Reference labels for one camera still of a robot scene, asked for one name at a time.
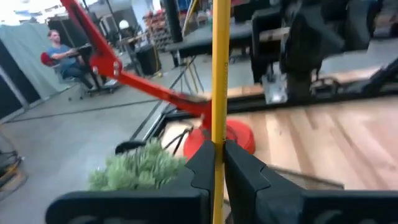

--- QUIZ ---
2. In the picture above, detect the black table frame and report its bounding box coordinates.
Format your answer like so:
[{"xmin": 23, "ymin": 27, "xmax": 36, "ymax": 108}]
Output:
[{"xmin": 130, "ymin": 57, "xmax": 398, "ymax": 141}]

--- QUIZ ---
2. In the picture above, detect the silver mounting bracket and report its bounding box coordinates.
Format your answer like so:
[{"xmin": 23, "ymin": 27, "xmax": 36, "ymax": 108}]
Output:
[{"xmin": 262, "ymin": 73, "xmax": 289, "ymax": 105}]

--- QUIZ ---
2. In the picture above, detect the black frame clamp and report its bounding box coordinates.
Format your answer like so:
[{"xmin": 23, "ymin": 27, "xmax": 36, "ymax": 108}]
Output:
[{"xmin": 114, "ymin": 140, "xmax": 147, "ymax": 156}]

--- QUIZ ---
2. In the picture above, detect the yellow pencil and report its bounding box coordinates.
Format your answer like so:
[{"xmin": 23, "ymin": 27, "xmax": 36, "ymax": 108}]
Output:
[{"xmin": 211, "ymin": 0, "xmax": 233, "ymax": 224}]

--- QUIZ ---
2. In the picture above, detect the black pole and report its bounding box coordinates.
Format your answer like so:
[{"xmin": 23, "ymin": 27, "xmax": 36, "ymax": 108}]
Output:
[{"xmin": 163, "ymin": 0, "xmax": 184, "ymax": 44}]

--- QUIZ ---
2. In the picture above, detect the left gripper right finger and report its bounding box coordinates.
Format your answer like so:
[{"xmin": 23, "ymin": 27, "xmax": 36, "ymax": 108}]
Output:
[{"xmin": 224, "ymin": 139, "xmax": 398, "ymax": 224}]

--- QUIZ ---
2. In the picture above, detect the person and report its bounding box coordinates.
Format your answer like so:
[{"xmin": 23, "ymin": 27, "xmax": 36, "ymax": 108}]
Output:
[{"xmin": 46, "ymin": 29, "xmax": 96, "ymax": 91}]

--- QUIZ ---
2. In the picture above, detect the red round object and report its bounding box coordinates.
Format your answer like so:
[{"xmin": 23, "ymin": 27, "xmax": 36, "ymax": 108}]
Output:
[{"xmin": 39, "ymin": 51, "xmax": 60, "ymax": 68}]

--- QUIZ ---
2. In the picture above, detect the red desk lamp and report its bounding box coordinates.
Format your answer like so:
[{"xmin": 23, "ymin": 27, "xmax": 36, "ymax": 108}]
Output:
[{"xmin": 60, "ymin": 0, "xmax": 256, "ymax": 161}]

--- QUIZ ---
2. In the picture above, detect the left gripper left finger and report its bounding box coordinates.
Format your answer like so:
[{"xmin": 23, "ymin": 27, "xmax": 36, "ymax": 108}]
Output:
[{"xmin": 45, "ymin": 139, "xmax": 216, "ymax": 224}]

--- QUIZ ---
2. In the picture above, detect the grey desk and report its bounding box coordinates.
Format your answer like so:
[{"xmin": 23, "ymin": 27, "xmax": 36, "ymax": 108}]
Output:
[{"xmin": 164, "ymin": 21, "xmax": 259, "ymax": 60}]

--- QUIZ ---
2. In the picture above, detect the grey-green curtain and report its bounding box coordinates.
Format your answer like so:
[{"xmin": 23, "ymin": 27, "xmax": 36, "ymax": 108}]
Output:
[{"xmin": 0, "ymin": 22, "xmax": 72, "ymax": 101}]

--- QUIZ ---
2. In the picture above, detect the yellow cable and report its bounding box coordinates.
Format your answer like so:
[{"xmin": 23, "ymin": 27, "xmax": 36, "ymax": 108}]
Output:
[{"xmin": 182, "ymin": 0, "xmax": 200, "ymax": 35}]

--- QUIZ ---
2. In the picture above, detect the green artificial succulent plant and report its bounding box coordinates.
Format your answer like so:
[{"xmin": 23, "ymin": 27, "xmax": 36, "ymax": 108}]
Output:
[{"xmin": 88, "ymin": 138, "xmax": 187, "ymax": 192}]

